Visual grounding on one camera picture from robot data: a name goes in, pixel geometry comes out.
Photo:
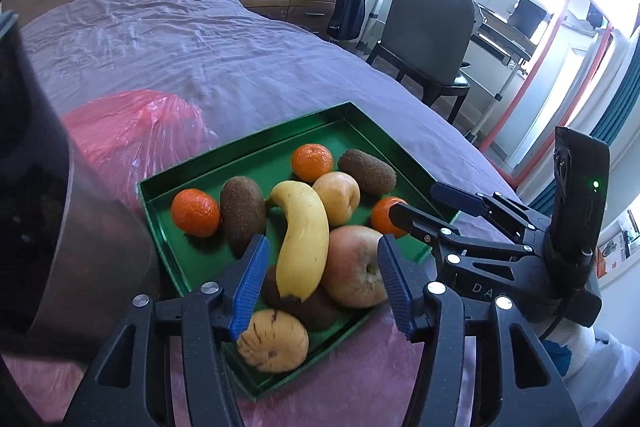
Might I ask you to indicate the desk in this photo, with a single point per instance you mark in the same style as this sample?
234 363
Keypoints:
500 39

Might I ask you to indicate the dark hanging bag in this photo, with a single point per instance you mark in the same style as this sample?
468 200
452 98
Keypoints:
346 17

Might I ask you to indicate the green-yellow apple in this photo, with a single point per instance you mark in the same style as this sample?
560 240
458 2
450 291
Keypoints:
350 267

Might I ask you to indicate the tangerine with stem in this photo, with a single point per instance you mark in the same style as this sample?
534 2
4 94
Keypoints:
195 213

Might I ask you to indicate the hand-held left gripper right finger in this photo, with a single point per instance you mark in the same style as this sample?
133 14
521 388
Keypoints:
397 292

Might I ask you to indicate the grey chair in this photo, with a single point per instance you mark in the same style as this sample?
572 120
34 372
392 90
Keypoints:
425 27

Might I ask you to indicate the pink plastic sheet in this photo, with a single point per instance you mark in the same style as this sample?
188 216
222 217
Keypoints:
130 132

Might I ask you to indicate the brown kiwi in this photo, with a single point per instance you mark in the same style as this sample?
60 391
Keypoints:
315 312
367 172
242 214

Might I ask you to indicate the person's right forearm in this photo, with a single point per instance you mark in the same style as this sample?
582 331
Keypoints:
580 352

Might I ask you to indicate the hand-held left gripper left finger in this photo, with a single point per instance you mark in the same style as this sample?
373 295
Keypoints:
247 289

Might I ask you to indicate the yellow banana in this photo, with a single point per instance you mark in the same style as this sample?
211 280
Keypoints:
302 242

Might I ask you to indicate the pale yellow pear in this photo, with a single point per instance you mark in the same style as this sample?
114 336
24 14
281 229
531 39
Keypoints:
340 197

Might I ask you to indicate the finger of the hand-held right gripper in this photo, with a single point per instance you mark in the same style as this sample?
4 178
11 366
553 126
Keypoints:
457 198
415 222

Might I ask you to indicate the black laptop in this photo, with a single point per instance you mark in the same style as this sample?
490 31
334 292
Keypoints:
527 18

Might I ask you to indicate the copper and black kettle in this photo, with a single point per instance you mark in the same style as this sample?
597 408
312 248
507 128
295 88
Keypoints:
65 232

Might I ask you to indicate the green tray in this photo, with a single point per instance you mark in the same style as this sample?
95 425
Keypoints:
200 267

